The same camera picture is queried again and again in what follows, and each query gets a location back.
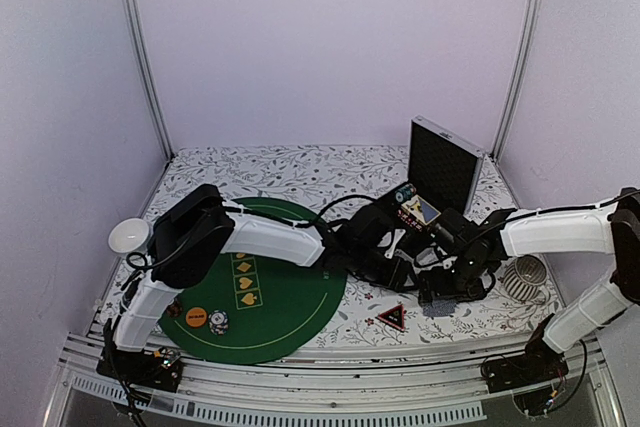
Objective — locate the row of poker chips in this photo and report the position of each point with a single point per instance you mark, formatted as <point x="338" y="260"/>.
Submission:
<point x="405" y="193"/>

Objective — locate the white bowl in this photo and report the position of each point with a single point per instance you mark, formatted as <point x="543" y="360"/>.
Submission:
<point x="130" y="235"/>

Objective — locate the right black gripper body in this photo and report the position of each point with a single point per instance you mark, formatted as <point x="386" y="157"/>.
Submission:
<point x="464" y="282"/>

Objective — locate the aluminium poker chip case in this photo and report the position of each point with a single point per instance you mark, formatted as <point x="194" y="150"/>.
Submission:
<point x="443" y="167"/>

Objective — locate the left aluminium frame post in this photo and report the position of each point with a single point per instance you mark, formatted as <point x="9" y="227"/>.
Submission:
<point x="141" y="57"/>

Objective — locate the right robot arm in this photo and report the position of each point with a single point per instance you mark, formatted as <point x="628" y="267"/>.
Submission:
<point x="608" y="227"/>

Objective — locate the dark red chip stack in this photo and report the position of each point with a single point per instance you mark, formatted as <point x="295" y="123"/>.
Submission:
<point x="175" y="309"/>

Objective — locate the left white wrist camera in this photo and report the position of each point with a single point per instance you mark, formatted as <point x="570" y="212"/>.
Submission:
<point x="397" y="242"/>

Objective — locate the red black triangular button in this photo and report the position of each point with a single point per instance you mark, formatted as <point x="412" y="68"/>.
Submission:
<point x="394" y="317"/>

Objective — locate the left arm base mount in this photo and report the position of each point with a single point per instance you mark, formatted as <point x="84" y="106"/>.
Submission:
<point x="159" y="370"/>

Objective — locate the grey playing card deck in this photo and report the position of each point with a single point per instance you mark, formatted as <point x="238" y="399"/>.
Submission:
<point x="438" y="310"/>

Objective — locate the striped ceramic mug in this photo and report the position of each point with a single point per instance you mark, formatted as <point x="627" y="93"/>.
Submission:
<point x="524" y="277"/>

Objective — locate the aluminium frame post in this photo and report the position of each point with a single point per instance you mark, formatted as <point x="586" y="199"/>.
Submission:
<point x="526" y="40"/>
<point x="141" y="57"/>

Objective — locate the orange big blind button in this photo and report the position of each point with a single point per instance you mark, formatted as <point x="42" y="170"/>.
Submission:
<point x="196" y="317"/>

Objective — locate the right aluminium frame post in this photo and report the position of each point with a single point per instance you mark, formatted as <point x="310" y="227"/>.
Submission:
<point x="526" y="40"/>

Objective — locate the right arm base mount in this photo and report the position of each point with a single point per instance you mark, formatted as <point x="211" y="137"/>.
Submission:
<point x="534" y="365"/>

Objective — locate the round green poker mat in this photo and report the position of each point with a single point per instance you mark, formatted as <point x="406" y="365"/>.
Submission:
<point x="274" y="308"/>

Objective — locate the boxed card deck in case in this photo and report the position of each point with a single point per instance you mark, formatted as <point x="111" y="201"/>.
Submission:
<point x="420" y="210"/>

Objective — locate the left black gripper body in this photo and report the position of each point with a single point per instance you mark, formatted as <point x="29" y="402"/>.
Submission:
<point x="395" y="279"/>

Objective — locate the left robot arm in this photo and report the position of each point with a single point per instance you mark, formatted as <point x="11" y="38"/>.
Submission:
<point x="188" y="238"/>

